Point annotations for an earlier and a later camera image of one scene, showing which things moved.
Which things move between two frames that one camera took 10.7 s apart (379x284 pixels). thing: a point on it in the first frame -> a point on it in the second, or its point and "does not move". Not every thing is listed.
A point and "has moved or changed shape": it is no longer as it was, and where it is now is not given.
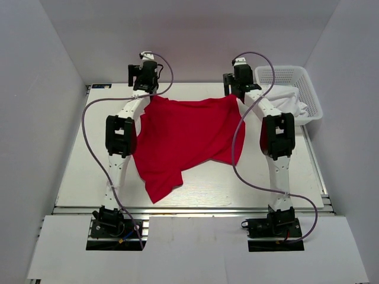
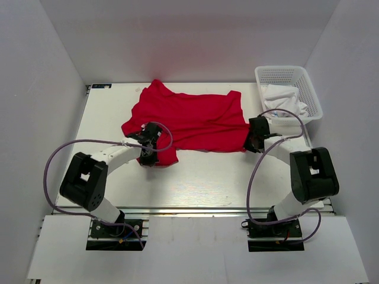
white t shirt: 285,99 does not move
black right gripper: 229,79 -> 247,145
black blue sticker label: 101,86 does not move
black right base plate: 263,245 does not move
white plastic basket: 294,76 does not move
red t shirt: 173,135 has moved or changed shape
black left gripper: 135,70 -> 149,161
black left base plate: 127,230 does not move
